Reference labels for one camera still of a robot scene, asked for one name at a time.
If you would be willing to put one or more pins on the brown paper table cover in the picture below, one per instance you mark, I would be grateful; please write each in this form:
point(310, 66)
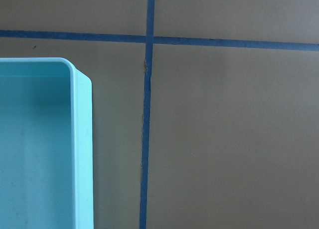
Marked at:
point(205, 112)

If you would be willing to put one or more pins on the light blue plastic bin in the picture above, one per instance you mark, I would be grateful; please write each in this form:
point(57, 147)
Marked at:
point(46, 145)

